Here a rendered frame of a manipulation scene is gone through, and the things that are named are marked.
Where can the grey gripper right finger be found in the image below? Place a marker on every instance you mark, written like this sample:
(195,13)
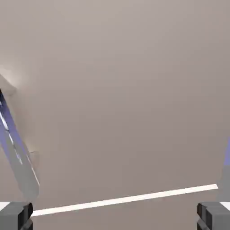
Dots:
(215,218)

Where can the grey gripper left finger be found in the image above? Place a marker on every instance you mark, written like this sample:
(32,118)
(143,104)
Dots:
(12,217)

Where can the taupe painted cabinet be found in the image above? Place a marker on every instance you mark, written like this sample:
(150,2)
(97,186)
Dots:
(125,198)

